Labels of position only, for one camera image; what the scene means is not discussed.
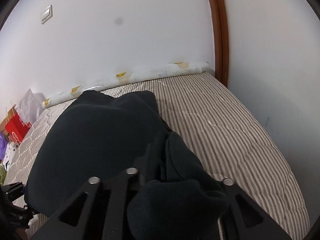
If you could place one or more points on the white plastic bag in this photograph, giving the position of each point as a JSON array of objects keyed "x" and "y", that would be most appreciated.
[{"x": 29, "y": 108}]

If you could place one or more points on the brown wooden door frame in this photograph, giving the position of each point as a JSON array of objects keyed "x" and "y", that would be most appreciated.
[{"x": 221, "y": 40}]

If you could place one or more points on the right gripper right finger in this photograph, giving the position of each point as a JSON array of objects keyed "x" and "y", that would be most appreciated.
[{"x": 244, "y": 218}]

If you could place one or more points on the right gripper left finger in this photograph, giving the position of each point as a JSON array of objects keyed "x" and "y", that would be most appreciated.
[{"x": 98, "y": 210}]

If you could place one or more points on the white black spotted cloth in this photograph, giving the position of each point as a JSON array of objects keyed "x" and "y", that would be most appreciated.
[{"x": 9, "y": 155}]

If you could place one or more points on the striped quilted mattress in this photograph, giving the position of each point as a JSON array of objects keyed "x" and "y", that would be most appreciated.
[{"x": 229, "y": 142}]

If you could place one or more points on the purple bag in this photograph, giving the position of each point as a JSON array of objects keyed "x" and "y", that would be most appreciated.
[{"x": 3, "y": 145}]

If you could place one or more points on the white rolled paper yellow marks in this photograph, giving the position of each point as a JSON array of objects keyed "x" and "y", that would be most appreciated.
[{"x": 128, "y": 77}]

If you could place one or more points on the brown paper bag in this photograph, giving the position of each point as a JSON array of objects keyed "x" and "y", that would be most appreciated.
[{"x": 11, "y": 112}]

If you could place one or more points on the black sweatshirt white lettering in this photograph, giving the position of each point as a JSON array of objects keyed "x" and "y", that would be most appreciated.
[{"x": 101, "y": 136}]

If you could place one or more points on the white wall switch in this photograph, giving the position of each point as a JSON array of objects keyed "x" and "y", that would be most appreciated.
[{"x": 46, "y": 14}]

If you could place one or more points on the red shopping bag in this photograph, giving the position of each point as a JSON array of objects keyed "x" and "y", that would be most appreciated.
[{"x": 17, "y": 128}]

